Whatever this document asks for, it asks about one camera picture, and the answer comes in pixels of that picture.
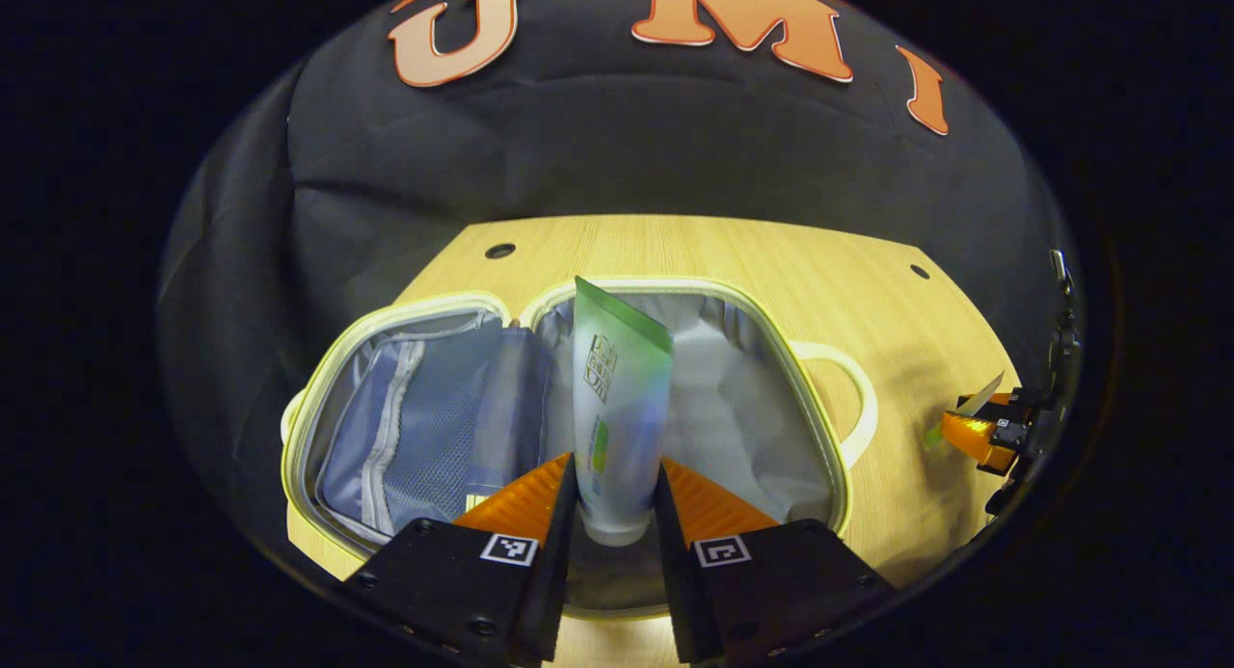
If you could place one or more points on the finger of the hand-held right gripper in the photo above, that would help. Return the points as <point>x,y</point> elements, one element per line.
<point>1007,401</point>
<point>974,437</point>

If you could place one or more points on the black backdrop cloth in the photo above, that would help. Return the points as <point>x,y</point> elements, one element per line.
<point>627,157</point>

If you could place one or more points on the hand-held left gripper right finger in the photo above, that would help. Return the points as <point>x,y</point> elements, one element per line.
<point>675,562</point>

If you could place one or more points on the small green-capped white tube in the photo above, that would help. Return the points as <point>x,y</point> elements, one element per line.
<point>985,395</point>

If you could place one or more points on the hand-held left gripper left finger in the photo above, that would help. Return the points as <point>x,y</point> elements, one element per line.
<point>559,552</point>

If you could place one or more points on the green-topped white skincare tube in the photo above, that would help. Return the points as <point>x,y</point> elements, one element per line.
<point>622,408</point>

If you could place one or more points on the cream suitcase with grey lining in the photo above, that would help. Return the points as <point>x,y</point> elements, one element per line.
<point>733,408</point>

